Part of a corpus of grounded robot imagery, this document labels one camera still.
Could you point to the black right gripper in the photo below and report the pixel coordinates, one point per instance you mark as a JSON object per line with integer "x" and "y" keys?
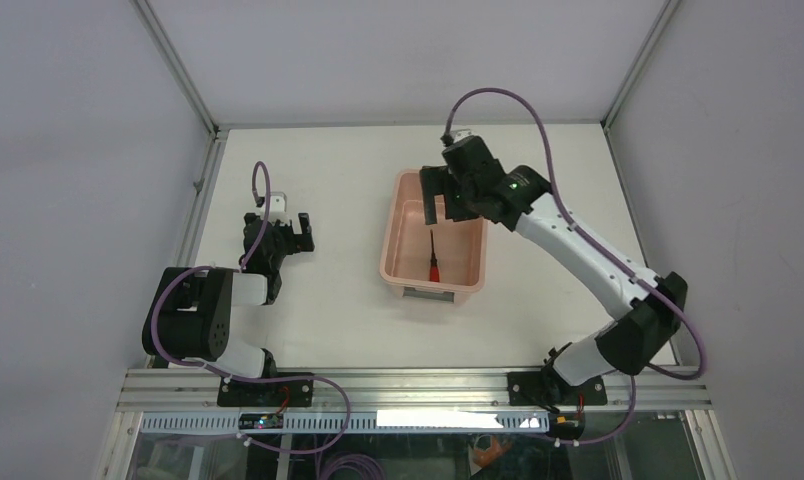
{"x": 437, "y": 181}

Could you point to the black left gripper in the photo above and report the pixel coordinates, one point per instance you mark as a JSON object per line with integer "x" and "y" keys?
{"x": 297, "y": 242}

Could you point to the red handled screwdriver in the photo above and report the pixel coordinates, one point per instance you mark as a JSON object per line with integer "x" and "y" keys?
{"x": 434, "y": 272}

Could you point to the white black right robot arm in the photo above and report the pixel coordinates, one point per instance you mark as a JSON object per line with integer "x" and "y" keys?
{"x": 637, "y": 300}

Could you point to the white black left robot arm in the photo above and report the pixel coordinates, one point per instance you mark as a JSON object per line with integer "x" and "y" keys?
{"x": 190, "y": 316}

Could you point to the pink plastic bin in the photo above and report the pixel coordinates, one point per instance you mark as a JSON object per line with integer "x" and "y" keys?
{"x": 405, "y": 260}

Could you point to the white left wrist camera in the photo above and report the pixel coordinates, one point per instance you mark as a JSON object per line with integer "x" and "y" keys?
{"x": 277, "y": 207}

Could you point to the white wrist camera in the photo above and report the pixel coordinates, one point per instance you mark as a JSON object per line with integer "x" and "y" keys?
{"x": 277, "y": 207}
{"x": 460, "y": 134}

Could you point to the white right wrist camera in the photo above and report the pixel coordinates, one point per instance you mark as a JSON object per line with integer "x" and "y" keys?
{"x": 460, "y": 134}

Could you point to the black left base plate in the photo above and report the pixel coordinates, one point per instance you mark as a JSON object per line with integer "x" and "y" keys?
{"x": 292, "y": 392}

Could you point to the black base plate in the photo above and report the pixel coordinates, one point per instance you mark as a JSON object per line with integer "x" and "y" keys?
{"x": 534, "y": 388}
{"x": 292, "y": 392}

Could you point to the white slotted cable duct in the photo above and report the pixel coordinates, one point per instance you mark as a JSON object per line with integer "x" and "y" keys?
{"x": 383, "y": 421}

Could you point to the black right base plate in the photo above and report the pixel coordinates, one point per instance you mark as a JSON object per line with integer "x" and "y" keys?
{"x": 534, "y": 388}

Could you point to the aluminium front rail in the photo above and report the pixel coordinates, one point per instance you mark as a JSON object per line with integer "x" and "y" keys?
{"x": 367, "y": 389}

